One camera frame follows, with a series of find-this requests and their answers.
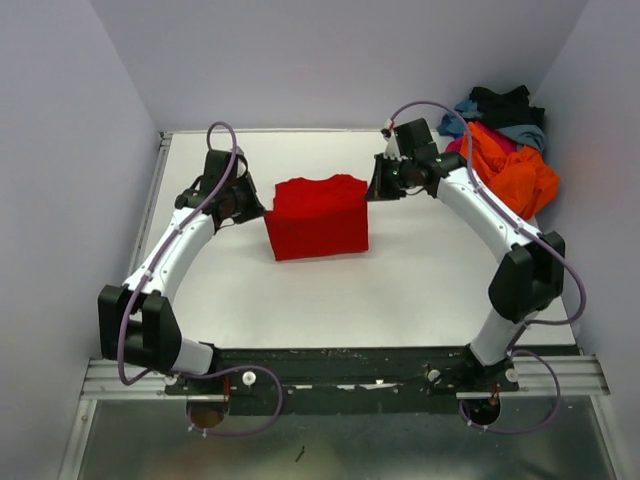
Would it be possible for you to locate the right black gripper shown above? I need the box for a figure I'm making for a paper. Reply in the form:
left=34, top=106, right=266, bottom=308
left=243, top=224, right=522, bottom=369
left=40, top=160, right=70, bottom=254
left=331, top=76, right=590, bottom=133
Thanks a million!
left=364, top=153, right=415, bottom=203

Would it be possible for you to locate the red t shirt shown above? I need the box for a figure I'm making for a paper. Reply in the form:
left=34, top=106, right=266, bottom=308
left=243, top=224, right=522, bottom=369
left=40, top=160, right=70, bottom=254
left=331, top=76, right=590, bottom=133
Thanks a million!
left=265, top=174, right=369, bottom=261

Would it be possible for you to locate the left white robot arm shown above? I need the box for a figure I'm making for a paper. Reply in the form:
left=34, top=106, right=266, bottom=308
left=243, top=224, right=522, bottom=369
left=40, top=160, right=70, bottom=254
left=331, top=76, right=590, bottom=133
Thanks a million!
left=97, top=150, right=266, bottom=395

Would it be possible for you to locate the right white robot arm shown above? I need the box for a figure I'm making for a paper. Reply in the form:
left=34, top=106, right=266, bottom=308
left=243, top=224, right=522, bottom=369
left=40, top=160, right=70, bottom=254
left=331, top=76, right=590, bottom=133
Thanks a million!
left=365, top=119, right=565, bottom=392

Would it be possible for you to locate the blue grey t shirt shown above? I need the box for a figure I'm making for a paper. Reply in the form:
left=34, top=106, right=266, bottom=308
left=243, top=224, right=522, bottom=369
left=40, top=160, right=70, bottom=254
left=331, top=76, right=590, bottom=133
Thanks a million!
left=454, top=99, right=547, bottom=152

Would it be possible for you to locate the pink t shirt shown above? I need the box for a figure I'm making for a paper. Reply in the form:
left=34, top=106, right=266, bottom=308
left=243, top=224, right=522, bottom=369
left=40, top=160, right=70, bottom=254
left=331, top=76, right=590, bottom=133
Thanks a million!
left=445, top=130, right=518, bottom=154

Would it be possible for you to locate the orange t shirt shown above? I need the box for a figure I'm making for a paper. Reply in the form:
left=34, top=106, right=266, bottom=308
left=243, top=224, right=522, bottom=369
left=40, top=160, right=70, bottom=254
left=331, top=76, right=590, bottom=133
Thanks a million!
left=468, top=122, right=560, bottom=220

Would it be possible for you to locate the black t shirt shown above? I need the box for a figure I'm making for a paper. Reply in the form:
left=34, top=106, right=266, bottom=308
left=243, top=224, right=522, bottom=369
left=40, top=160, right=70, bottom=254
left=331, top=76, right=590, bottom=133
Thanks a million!
left=469, top=85, right=545, bottom=130

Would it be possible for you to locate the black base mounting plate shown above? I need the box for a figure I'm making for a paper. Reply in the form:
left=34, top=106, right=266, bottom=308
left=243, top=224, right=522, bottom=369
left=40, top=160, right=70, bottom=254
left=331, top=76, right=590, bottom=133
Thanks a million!
left=165, top=346, right=519, bottom=416

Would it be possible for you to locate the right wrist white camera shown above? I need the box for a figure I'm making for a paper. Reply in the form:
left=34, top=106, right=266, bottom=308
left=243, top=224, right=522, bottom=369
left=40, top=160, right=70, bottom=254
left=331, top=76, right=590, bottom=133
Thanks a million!
left=381, top=119, right=401, bottom=160

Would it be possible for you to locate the left aluminium side rail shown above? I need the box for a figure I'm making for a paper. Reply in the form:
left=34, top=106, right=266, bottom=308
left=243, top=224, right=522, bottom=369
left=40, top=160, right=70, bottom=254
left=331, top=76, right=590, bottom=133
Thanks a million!
left=126, top=132, right=173, bottom=278

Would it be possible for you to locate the aluminium frame rail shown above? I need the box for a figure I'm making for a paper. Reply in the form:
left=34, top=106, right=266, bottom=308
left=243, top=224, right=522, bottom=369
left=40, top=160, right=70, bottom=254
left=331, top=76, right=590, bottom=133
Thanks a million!
left=81, top=355, right=610, bottom=401

